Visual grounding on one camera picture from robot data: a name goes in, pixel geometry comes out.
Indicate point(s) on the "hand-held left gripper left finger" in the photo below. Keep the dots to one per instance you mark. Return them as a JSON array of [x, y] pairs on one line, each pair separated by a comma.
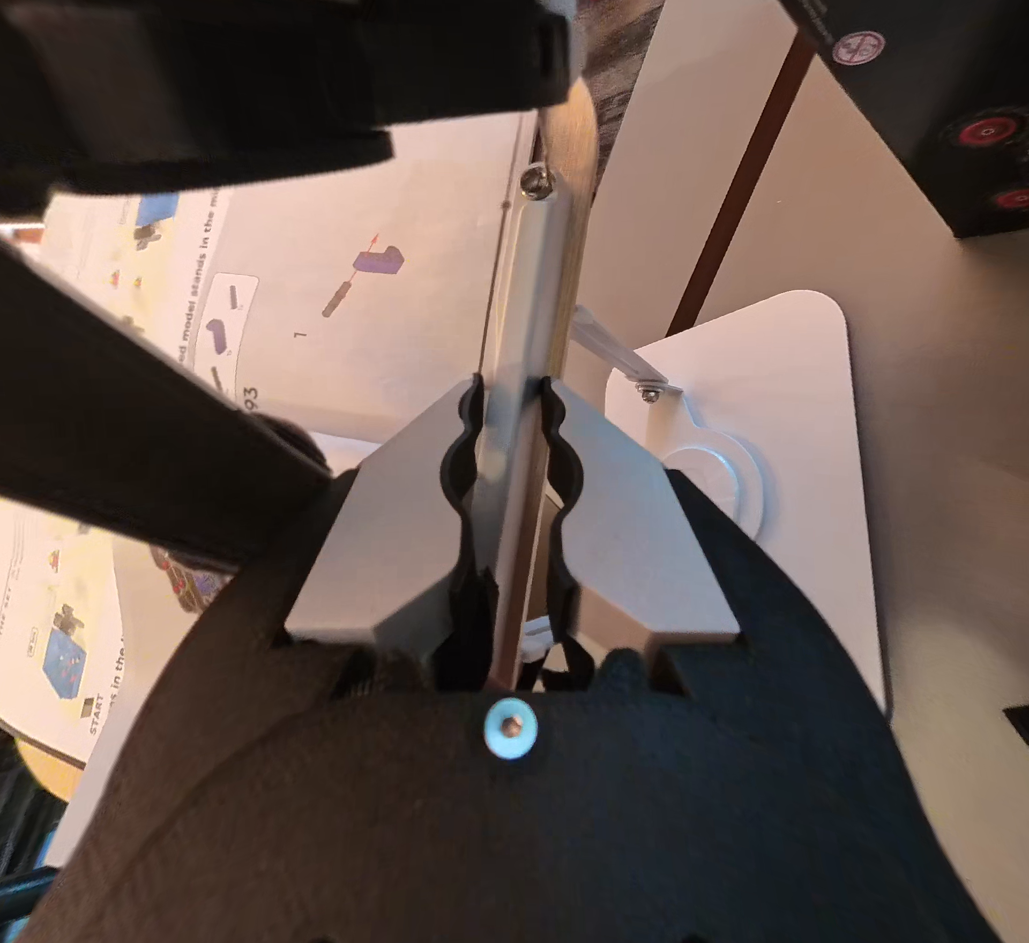
[[386, 557]]

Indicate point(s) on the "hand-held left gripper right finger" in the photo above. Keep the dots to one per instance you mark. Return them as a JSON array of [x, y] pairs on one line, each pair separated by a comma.
[[643, 557]]

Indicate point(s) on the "instruction booklet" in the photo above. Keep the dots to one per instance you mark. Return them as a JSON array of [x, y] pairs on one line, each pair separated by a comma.
[[362, 179]]

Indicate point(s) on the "white book stand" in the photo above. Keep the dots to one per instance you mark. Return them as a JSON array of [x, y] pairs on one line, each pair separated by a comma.
[[772, 396]]

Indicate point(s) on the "printed task instruction sheet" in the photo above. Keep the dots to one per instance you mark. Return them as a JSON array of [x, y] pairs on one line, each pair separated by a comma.
[[48, 637]]

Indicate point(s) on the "black grid plate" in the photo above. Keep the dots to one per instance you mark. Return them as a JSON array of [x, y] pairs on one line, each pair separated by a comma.
[[1019, 726]]

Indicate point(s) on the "toy truck set box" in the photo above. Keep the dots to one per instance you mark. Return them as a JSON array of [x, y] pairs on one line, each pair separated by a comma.
[[884, 35]]

